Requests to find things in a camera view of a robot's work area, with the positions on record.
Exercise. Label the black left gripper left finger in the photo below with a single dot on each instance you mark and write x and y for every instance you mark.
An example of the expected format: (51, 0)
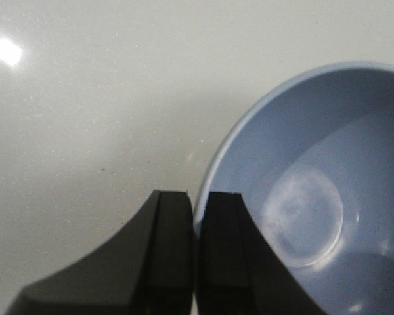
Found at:
(145, 268)

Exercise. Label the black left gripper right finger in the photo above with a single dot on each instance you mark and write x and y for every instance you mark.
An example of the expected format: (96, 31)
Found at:
(238, 272)

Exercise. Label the blue bowl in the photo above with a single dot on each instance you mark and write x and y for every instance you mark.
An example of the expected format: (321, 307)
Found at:
(314, 163)

